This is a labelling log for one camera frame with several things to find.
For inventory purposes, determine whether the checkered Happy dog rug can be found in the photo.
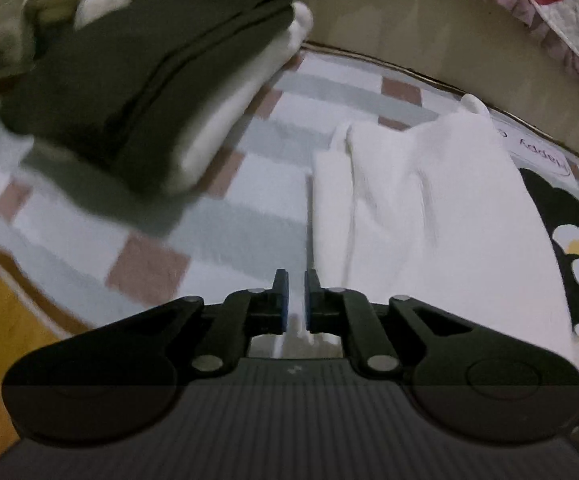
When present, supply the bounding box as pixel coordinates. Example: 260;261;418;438
0;44;579;361

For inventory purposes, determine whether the folded white garment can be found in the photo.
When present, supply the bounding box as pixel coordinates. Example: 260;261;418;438
158;1;313;195

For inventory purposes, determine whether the white waffle knit garment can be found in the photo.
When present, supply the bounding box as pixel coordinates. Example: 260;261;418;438
312;94;575;359

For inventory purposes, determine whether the black Mickey shaped mat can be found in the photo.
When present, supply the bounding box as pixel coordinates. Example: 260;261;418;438
518;167;579;384

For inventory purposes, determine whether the beige sofa base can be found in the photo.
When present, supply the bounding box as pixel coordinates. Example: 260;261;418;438
301;0;579;155

